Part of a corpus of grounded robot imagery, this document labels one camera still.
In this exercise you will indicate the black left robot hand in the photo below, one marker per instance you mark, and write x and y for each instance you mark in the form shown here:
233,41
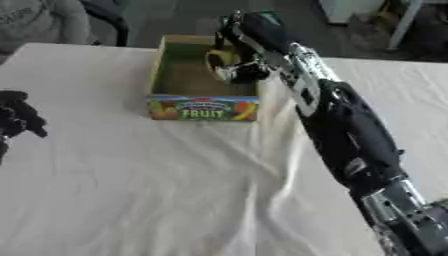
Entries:
17,115

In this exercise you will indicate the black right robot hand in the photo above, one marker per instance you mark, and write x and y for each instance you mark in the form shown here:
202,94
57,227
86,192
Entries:
262,33

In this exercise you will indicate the yellow toy banana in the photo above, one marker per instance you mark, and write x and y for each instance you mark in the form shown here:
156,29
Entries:
219,60

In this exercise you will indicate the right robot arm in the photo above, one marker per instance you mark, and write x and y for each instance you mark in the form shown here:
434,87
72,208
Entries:
344,133

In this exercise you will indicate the cardboard box with printed front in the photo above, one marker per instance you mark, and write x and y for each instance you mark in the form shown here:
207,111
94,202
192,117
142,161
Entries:
201,96

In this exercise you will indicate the person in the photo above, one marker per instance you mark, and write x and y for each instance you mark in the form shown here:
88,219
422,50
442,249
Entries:
35,23

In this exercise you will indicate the black chair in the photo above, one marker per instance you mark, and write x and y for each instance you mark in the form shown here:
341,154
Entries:
111,16

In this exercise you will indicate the white table leg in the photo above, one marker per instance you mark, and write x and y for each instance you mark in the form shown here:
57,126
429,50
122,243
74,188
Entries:
403,23

